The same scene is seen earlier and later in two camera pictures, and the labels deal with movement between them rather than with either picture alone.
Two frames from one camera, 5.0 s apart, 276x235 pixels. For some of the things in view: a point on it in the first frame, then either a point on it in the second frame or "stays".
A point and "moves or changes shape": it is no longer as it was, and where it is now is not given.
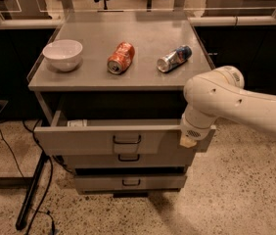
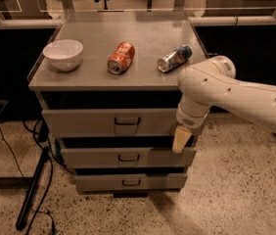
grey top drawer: [115, 137] moves or changes shape
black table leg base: [32, 191] stays
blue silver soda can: [174, 59] stays
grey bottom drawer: [127, 183] stays
